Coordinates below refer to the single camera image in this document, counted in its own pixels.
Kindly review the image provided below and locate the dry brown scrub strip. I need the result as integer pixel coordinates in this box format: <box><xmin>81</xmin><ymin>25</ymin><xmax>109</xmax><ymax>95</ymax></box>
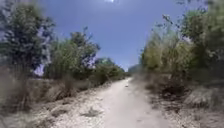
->
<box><xmin>0</xmin><ymin>68</ymin><xmax>113</xmax><ymax>116</ymax></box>

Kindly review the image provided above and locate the row of trees and bushes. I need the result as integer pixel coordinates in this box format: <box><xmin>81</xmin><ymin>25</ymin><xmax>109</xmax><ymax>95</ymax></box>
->
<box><xmin>138</xmin><ymin>0</ymin><xmax>224</xmax><ymax>85</ymax></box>

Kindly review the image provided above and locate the row of green trees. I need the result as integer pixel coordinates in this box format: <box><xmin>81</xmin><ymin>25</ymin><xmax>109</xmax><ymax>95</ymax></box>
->
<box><xmin>0</xmin><ymin>0</ymin><xmax>128</xmax><ymax>85</ymax></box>

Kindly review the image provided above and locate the dry grass verge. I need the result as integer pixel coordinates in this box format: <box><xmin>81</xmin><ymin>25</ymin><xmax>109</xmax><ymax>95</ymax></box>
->
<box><xmin>132</xmin><ymin>73</ymin><xmax>224</xmax><ymax>128</ymax></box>

